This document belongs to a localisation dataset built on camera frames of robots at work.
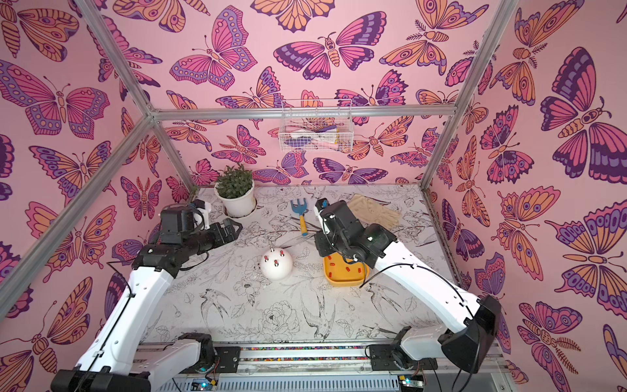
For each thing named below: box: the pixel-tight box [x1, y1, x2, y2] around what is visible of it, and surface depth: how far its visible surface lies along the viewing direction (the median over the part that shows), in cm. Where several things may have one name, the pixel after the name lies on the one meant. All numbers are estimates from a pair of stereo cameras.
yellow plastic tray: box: [322, 252, 370, 287], surface depth 94 cm
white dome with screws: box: [259, 248, 294, 281], surface depth 86 cm
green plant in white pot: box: [213, 162, 258, 219], surface depth 102 cm
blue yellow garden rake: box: [290, 197, 309, 237], surface depth 113 cm
